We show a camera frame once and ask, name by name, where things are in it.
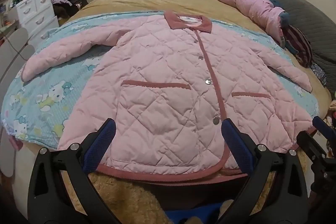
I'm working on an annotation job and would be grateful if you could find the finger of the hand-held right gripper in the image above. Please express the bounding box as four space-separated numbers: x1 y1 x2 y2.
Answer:
312 116 336 136

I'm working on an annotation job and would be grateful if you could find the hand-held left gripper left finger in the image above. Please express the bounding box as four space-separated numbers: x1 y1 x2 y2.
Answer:
27 118 124 224

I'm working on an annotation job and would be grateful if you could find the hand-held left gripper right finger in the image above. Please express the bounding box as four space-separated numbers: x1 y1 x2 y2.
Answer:
218 118 309 224

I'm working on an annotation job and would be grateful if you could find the pink quilted jacket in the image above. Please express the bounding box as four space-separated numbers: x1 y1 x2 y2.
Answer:
21 11 317 184

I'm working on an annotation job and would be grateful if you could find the pile of pink clothes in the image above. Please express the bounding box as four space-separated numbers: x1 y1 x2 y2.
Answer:
207 0 288 43

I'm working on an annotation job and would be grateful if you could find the dark floral cloth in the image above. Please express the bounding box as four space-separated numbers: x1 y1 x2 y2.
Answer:
311 63 327 86

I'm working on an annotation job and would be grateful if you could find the blue cartoon print blanket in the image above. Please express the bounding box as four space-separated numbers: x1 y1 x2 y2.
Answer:
1 11 319 146

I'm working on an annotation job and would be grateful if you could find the blue cloth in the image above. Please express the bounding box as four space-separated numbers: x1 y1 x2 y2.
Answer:
165 202 223 224

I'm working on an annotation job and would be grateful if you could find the striped dark garment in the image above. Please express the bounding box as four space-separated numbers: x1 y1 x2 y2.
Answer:
282 25 313 68

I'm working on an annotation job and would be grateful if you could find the grey padded headboard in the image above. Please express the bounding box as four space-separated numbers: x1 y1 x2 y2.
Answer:
253 0 336 98

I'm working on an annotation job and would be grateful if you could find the white drawer chest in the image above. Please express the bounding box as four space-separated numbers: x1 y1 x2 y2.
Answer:
16 0 59 38

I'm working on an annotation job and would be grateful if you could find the bed with tan cover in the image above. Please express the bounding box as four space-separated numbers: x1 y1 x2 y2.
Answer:
59 0 332 224

